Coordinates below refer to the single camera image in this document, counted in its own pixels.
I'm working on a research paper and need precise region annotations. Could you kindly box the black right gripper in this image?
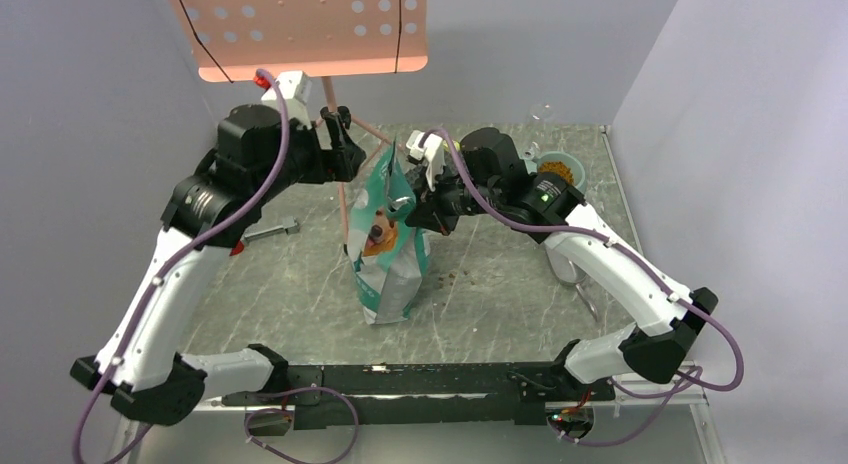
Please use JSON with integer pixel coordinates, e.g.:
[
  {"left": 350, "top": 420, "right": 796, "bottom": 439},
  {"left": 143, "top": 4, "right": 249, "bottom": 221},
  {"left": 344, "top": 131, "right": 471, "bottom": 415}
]
[{"left": 405, "top": 160, "right": 503, "bottom": 236}]

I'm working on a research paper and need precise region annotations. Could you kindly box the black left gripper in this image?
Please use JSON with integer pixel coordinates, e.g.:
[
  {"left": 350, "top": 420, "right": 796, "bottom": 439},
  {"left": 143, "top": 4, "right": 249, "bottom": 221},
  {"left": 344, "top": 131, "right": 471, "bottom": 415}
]
[{"left": 253, "top": 111, "right": 366, "bottom": 204}]

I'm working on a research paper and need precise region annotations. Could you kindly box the green pet food bag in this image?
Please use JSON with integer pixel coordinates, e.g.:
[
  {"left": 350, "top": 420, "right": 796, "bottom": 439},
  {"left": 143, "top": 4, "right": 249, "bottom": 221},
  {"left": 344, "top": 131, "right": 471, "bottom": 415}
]
[{"left": 346, "top": 148, "right": 430, "bottom": 325}]

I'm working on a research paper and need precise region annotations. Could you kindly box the metal food scoop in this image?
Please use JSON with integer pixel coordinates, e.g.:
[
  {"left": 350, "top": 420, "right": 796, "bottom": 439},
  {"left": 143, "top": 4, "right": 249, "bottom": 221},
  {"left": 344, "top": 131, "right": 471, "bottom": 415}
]
[{"left": 544, "top": 246, "right": 600, "bottom": 323}]

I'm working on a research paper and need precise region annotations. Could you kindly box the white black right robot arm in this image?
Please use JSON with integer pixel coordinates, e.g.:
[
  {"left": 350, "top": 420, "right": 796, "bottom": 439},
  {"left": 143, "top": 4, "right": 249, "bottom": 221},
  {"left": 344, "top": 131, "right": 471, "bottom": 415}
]
[{"left": 405, "top": 127, "right": 717, "bottom": 400}]

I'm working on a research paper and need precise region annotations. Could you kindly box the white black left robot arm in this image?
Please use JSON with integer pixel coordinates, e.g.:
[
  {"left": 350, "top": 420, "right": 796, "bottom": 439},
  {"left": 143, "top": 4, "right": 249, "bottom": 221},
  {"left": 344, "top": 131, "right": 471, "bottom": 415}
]
[{"left": 70, "top": 104, "right": 366, "bottom": 426}]

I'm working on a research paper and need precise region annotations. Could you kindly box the teal double pet bowl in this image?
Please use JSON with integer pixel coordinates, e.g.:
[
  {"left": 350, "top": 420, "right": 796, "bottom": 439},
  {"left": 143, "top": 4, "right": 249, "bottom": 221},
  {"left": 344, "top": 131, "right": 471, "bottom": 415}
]
[{"left": 519, "top": 146, "right": 588, "bottom": 194}]

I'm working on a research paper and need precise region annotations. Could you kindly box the spilled kibble on table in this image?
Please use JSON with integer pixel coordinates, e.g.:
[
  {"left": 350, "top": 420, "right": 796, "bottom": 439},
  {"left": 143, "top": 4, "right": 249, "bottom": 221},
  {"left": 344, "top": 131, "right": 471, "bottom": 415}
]
[{"left": 435, "top": 269, "right": 484, "bottom": 292}]

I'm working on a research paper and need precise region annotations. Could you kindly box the red grey brick hammer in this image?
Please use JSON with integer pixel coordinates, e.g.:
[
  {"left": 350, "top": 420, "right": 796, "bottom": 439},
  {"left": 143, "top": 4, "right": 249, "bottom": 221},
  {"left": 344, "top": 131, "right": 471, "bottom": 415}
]
[{"left": 230, "top": 217, "right": 300, "bottom": 256}]

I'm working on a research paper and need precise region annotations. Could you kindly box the brown kibble in bowl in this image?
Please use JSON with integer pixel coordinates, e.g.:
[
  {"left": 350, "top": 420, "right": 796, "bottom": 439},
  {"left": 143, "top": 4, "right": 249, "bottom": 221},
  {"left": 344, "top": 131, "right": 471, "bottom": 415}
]
[{"left": 537, "top": 161, "right": 575, "bottom": 186}]

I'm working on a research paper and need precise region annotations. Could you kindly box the pink music stand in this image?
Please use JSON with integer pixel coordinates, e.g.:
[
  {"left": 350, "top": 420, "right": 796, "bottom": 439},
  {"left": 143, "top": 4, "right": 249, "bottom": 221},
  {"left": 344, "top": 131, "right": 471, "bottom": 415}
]
[{"left": 158, "top": 0, "right": 431, "bottom": 240}]

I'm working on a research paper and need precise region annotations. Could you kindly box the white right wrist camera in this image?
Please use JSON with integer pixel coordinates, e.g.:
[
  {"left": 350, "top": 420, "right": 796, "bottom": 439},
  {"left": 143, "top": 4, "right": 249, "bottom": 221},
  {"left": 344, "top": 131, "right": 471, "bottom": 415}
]
[{"left": 405, "top": 130, "right": 448, "bottom": 191}]

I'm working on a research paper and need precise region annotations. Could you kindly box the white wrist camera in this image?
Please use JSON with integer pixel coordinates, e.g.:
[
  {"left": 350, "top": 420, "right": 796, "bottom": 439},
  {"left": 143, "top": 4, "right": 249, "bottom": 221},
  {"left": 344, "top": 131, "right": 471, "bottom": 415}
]
[
  {"left": 254, "top": 69, "right": 314, "bottom": 129},
  {"left": 405, "top": 130, "right": 448, "bottom": 191}
]

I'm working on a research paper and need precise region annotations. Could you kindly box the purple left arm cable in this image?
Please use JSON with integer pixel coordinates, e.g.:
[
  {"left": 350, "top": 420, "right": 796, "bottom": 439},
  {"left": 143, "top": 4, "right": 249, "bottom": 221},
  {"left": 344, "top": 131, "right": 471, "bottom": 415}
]
[{"left": 71, "top": 68, "right": 291, "bottom": 464}]

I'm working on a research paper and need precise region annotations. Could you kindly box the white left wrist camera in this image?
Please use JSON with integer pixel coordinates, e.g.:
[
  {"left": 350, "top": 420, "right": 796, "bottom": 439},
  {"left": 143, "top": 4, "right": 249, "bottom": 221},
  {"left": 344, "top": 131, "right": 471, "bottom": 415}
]
[{"left": 254, "top": 69, "right": 314, "bottom": 129}]

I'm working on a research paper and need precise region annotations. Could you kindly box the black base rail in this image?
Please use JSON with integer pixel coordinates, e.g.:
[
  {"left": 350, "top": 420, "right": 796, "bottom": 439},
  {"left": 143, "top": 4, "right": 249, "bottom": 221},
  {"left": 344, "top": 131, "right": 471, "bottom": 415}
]
[{"left": 222, "top": 362, "right": 615, "bottom": 430}]

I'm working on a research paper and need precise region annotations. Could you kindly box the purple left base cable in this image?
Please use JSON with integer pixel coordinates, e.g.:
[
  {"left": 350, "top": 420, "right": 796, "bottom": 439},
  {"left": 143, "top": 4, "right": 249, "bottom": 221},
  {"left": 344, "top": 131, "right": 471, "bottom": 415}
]
[{"left": 243, "top": 386, "right": 360, "bottom": 464}]

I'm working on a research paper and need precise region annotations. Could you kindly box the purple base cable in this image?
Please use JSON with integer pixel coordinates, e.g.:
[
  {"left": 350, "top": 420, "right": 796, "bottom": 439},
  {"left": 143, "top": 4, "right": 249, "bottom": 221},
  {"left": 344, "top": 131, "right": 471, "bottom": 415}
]
[
  {"left": 243, "top": 386, "right": 360, "bottom": 464},
  {"left": 553, "top": 365, "right": 704, "bottom": 448}
]

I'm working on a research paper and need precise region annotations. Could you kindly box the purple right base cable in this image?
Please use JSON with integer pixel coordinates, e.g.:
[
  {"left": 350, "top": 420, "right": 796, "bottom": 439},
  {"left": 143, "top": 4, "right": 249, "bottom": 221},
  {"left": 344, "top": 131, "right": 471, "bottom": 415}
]
[{"left": 553, "top": 365, "right": 704, "bottom": 448}]

